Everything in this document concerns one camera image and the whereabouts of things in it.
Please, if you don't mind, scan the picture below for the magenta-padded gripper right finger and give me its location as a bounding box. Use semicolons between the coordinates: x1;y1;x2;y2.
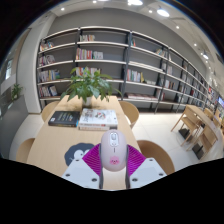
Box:
124;144;168;190

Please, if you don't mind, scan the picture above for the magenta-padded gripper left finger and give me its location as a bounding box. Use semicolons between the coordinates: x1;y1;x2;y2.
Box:
62;143;105;190

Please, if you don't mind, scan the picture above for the pink white computer mouse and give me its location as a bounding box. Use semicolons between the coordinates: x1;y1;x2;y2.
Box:
100;129;128;173

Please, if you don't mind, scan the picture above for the dark cartoon-print mouse pad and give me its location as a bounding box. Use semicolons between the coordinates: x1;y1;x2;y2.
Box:
64;142;95;167

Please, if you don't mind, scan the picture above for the round-backed wooden chair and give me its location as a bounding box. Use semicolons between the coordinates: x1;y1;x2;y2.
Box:
136;139;176;176
15;137;36;164
40;100;61;123
118;100;140;129

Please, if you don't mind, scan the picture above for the white book with red lettering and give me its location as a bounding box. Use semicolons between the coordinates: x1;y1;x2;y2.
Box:
78;123;118;132

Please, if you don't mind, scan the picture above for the black hardcover book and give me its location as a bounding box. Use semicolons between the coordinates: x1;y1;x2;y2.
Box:
47;110;81;128

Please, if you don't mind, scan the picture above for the large white illustrated book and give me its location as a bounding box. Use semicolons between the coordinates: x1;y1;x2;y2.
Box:
78;107;119;128

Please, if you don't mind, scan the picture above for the group of slatted wooden chairs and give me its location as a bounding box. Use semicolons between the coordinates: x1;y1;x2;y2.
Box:
170;104;224;161

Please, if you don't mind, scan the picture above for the green potted plant, white pot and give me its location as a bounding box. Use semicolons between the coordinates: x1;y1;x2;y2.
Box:
59;66;123;108

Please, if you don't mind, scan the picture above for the small green plant on counter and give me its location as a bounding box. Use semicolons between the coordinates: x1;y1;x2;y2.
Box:
9;83;25;102

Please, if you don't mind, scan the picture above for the grey bookshelf unit with books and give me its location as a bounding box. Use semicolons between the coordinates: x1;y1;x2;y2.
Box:
35;25;224;116

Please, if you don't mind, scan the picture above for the group of ceiling lights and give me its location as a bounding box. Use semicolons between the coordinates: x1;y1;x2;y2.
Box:
59;0;211;61

